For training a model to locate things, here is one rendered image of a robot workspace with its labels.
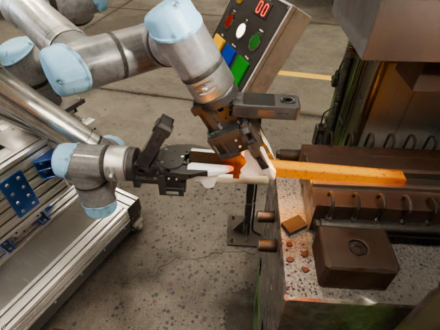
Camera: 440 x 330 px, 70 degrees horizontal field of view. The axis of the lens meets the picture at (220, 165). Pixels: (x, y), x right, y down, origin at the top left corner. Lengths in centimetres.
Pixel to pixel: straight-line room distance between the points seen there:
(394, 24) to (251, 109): 22
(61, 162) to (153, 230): 118
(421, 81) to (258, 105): 23
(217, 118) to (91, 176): 29
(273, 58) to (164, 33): 53
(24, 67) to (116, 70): 74
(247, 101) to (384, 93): 38
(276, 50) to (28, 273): 132
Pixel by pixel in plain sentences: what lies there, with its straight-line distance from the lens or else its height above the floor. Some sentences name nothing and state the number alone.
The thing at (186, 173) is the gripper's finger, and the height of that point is 103.
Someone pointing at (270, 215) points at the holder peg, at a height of 88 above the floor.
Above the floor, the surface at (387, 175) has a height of 101.
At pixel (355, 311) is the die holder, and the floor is 88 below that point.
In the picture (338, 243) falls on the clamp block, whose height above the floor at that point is 98.
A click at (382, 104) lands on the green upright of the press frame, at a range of 83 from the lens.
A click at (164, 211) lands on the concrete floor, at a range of 189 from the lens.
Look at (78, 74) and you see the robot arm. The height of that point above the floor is 123.
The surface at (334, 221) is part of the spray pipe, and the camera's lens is 63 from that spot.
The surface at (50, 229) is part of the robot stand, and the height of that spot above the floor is 21.
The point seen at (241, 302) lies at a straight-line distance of 158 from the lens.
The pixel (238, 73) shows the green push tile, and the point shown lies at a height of 101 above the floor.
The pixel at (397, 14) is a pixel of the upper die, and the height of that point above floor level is 133.
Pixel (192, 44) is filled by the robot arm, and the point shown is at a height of 127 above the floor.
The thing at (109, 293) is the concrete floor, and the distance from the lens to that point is 168.
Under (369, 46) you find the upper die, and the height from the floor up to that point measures 129.
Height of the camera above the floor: 144
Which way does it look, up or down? 42 degrees down
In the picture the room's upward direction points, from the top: straight up
